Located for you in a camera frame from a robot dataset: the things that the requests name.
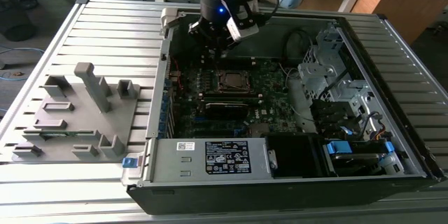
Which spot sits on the black round bin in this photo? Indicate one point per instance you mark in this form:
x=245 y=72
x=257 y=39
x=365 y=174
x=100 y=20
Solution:
x=18 y=33

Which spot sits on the black graphics card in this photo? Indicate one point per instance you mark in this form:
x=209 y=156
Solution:
x=226 y=111

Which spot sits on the silver CPU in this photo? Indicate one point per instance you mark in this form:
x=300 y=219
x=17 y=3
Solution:
x=234 y=80

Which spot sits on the silver metal drive cage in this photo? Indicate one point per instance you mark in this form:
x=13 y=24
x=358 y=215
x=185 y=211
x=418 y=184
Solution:
x=309 y=73

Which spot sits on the brown chipset heatsink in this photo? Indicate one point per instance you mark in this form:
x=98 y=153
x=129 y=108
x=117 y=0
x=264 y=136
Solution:
x=258 y=129

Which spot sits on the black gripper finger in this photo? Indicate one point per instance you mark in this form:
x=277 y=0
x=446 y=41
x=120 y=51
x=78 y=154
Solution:
x=224 y=43
x=204 y=32

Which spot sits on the black drive bay bracket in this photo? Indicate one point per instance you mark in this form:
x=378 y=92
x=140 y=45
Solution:
x=332 y=113

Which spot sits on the silver camera box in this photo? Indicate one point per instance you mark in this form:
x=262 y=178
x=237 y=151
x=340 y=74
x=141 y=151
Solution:
x=241 y=33

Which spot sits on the blue case latch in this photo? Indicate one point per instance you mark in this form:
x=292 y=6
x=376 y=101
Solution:
x=128 y=163

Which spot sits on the hard disk in blue carrier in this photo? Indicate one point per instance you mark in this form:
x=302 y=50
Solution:
x=337 y=147

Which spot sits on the green RAM stick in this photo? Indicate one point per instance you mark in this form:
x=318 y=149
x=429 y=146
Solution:
x=80 y=132

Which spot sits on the black PC case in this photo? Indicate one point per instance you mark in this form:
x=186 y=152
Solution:
x=244 y=200

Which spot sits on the grey parts rack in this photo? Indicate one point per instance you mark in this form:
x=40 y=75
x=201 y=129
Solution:
x=114 y=119

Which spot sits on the silver power supply unit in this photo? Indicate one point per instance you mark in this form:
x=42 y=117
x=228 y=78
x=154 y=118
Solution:
x=168 y=161

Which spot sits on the grey floor stand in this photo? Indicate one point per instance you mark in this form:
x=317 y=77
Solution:
x=17 y=60

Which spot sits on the green motherboard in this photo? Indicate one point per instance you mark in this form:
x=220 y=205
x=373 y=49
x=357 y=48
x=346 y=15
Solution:
x=276 y=103

